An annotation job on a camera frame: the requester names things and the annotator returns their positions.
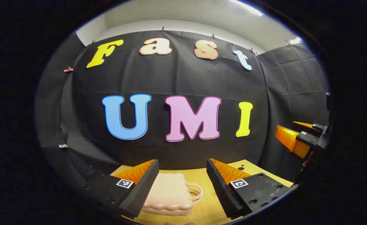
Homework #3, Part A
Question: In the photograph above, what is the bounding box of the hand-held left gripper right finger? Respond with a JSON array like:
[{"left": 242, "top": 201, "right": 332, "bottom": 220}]
[{"left": 206, "top": 158, "right": 292, "bottom": 220}]

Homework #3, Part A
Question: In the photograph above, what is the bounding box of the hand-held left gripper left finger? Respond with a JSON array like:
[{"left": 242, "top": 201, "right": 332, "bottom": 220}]
[{"left": 83, "top": 159, "right": 160, "bottom": 219}]

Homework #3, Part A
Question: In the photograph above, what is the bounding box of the pink suitcase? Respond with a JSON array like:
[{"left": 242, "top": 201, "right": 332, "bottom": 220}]
[{"left": 141, "top": 172, "right": 204, "bottom": 216}]

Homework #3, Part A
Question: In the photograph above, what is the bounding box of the black backdrop cloth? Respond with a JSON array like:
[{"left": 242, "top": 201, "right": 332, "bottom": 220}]
[{"left": 35, "top": 30, "right": 330, "bottom": 188}]

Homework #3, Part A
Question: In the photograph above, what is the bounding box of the long ceiling light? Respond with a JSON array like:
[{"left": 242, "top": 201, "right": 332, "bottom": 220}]
[{"left": 229, "top": 0, "right": 265, "bottom": 17}]

